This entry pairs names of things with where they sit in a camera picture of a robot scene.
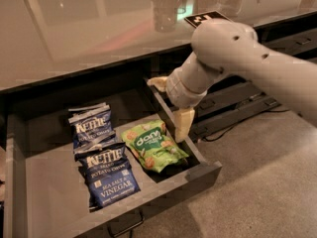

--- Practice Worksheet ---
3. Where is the blue Kettle chip bag rear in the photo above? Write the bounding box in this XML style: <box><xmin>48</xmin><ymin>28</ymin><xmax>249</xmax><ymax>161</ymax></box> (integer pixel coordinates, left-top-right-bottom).
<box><xmin>68</xmin><ymin>102</ymin><xmax>117</xmax><ymax>149</ymax></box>

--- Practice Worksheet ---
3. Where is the blue Kettle chip bag front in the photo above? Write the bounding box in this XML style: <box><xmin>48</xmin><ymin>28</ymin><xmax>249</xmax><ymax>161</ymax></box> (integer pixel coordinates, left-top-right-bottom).
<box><xmin>76</xmin><ymin>143</ymin><xmax>140</xmax><ymax>209</ymax></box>

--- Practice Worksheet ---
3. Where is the middle right closed drawer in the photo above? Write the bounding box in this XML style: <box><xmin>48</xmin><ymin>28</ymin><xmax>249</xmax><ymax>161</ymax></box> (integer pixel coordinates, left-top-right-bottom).
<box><xmin>195</xmin><ymin>81</ymin><xmax>263</xmax><ymax>118</ymax></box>

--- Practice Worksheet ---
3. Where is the black white fiducial marker tag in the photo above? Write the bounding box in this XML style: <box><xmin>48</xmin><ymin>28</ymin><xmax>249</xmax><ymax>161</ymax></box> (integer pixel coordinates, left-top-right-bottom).
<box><xmin>184</xmin><ymin>11</ymin><xmax>228</xmax><ymax>28</ymax></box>

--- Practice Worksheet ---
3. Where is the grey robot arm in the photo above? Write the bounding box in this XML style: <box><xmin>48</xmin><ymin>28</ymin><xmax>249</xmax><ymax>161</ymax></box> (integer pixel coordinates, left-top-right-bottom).
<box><xmin>148</xmin><ymin>19</ymin><xmax>317</xmax><ymax>142</ymax></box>

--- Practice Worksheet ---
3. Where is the open grey top drawer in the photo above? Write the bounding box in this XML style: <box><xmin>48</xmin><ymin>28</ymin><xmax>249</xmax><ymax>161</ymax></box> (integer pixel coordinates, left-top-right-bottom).
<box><xmin>3</xmin><ymin>79</ymin><xmax>221</xmax><ymax>238</ymax></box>

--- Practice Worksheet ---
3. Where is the green rice chip bag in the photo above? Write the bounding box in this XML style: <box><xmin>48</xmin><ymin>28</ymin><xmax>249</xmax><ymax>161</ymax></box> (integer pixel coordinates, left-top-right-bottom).
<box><xmin>121</xmin><ymin>120</ymin><xmax>189</xmax><ymax>174</ymax></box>

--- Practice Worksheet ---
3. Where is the lower right closed drawer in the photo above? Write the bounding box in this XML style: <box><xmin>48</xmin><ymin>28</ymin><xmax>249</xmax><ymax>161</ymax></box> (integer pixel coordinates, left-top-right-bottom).
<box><xmin>189</xmin><ymin>96</ymin><xmax>279</xmax><ymax>142</ymax></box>

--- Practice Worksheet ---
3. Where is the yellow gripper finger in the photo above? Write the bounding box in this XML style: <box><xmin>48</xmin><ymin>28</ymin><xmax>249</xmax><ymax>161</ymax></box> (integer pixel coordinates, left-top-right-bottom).
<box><xmin>173</xmin><ymin>107</ymin><xmax>195</xmax><ymax>143</ymax></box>
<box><xmin>147</xmin><ymin>76</ymin><xmax>167</xmax><ymax>92</ymax></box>

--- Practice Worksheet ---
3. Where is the upper right closed drawer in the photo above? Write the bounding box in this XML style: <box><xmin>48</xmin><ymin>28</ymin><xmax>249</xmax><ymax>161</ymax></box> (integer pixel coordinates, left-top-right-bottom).
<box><xmin>256</xmin><ymin>13</ymin><xmax>317</xmax><ymax>62</ymax></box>

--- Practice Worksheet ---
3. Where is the black cable on floor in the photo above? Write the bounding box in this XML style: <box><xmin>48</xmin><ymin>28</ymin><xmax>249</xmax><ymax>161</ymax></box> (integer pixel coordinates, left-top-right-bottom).
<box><xmin>201</xmin><ymin>108</ymin><xmax>291</xmax><ymax>143</ymax></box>

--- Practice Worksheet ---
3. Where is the closed drawer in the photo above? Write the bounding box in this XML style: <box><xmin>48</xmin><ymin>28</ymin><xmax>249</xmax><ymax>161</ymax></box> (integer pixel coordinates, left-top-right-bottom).
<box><xmin>195</xmin><ymin>81</ymin><xmax>263</xmax><ymax>118</ymax></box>
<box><xmin>256</xmin><ymin>13</ymin><xmax>317</xmax><ymax>62</ymax></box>
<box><xmin>189</xmin><ymin>96</ymin><xmax>279</xmax><ymax>142</ymax></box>

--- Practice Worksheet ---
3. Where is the black drawer handle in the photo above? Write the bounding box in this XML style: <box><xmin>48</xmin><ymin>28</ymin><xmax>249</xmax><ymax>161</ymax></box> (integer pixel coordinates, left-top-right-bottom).
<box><xmin>107</xmin><ymin>210</ymin><xmax>145</xmax><ymax>238</ymax></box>

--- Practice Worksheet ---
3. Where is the blue kettle chip bag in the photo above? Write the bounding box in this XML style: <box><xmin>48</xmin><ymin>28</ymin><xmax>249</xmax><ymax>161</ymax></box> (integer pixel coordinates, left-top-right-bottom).
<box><xmin>76</xmin><ymin>143</ymin><xmax>140</xmax><ymax>209</ymax></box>
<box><xmin>68</xmin><ymin>102</ymin><xmax>117</xmax><ymax>149</ymax></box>

